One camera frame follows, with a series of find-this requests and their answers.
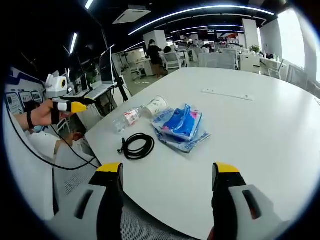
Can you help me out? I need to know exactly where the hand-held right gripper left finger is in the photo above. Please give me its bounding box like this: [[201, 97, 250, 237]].
[[46, 161, 125, 240]]

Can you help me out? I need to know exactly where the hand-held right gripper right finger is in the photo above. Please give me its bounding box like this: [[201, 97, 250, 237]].
[[208, 161, 292, 240]]

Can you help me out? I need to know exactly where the clear plastic bottle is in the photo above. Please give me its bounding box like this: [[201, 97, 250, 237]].
[[112, 105, 149, 135]]

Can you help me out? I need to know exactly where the white printed paper cup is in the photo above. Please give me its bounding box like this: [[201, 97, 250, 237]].
[[145, 95, 168, 119]]

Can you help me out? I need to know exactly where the blue plastic bag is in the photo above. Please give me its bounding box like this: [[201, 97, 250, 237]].
[[150, 103, 212, 154]]

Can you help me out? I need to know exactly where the person's left hand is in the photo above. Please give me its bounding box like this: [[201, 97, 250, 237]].
[[31, 99, 76, 127]]

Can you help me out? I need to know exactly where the open silver laptop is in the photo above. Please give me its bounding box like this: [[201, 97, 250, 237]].
[[84, 47, 119, 100]]

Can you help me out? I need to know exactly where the black tripod stand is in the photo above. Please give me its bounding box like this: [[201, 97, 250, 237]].
[[100, 26, 134, 103]]

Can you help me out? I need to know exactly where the white table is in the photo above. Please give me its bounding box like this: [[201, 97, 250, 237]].
[[84, 66, 320, 240]]

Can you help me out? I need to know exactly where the short ceiling light strip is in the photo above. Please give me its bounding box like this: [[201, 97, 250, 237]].
[[69, 32, 79, 55]]

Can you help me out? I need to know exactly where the ceiling air conditioner unit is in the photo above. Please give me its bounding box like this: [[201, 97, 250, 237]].
[[112, 3, 152, 26]]

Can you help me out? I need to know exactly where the white mesh office chair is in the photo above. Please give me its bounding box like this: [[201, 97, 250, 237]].
[[197, 51, 237, 71]]

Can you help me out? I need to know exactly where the long curved ceiling light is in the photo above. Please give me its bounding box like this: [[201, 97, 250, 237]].
[[128, 4, 279, 36]]

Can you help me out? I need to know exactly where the black wrist strap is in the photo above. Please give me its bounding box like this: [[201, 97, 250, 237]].
[[25, 108, 35, 130]]

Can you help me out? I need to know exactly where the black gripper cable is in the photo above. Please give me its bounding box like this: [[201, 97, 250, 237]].
[[4, 99, 101, 171]]

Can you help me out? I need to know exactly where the white cable cover plate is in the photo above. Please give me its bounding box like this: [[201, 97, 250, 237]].
[[201, 87, 255, 102]]

